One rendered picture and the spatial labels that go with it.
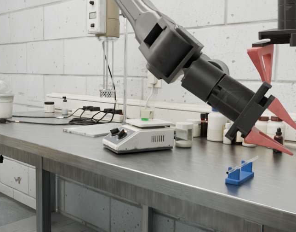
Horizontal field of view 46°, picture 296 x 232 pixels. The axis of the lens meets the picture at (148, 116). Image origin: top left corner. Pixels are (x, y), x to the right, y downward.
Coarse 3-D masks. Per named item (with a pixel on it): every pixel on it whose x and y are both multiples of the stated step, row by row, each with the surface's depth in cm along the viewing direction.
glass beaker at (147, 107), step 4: (140, 100) 112; (144, 100) 110; (148, 100) 110; (152, 100) 111; (140, 104) 112; (144, 104) 110; (148, 104) 110; (152, 104) 111; (140, 108) 112; (144, 108) 111; (148, 108) 111; (152, 108) 111; (140, 112) 112; (144, 112) 111; (148, 112) 111; (152, 112) 111; (140, 116) 112; (144, 116) 111; (148, 116) 111; (152, 116) 112; (140, 120) 112; (144, 120) 111; (148, 120) 111; (152, 120) 112
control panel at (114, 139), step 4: (120, 128) 114; (124, 128) 113; (128, 132) 108; (132, 132) 106; (108, 136) 113; (112, 136) 111; (116, 136) 110; (128, 136) 105; (108, 140) 110; (112, 140) 108; (116, 140) 106; (120, 140) 105; (116, 144) 104
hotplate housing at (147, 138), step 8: (128, 128) 111; (136, 128) 109; (144, 128) 109; (152, 128) 110; (160, 128) 110; (168, 128) 111; (136, 136) 105; (144, 136) 107; (152, 136) 108; (160, 136) 109; (168, 136) 111; (104, 144) 113; (112, 144) 106; (120, 144) 104; (128, 144) 104; (136, 144) 106; (144, 144) 107; (152, 144) 108; (160, 144) 110; (168, 144) 111; (120, 152) 104; (128, 152) 105
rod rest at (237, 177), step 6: (252, 162) 83; (228, 168) 78; (246, 168) 84; (228, 174) 78; (234, 174) 77; (240, 174) 81; (246, 174) 82; (252, 174) 83; (228, 180) 78; (234, 180) 77; (240, 180) 77; (246, 180) 80
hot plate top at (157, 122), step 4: (128, 120) 114; (132, 120) 115; (136, 120) 115; (156, 120) 116; (160, 120) 116; (132, 124) 111; (136, 124) 108; (140, 124) 106; (144, 124) 107; (148, 124) 107; (152, 124) 108; (156, 124) 109; (160, 124) 109; (164, 124) 110; (168, 124) 111
